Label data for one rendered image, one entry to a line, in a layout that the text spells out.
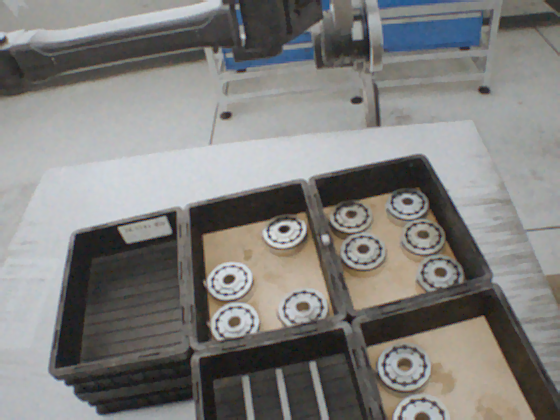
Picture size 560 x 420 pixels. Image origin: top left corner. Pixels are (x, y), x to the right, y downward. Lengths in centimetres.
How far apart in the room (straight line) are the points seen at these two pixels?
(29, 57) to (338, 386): 76
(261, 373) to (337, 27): 82
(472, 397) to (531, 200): 168
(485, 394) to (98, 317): 85
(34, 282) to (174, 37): 106
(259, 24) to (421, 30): 232
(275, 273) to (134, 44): 64
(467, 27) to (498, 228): 180
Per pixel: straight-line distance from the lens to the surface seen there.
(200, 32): 64
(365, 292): 105
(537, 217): 245
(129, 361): 96
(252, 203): 116
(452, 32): 297
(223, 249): 118
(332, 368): 97
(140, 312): 114
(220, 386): 99
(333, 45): 123
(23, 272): 161
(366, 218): 115
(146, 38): 66
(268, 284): 109
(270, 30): 63
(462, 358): 99
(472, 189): 147
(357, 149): 158
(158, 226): 120
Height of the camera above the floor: 170
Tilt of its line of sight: 46 degrees down
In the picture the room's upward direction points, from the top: 12 degrees counter-clockwise
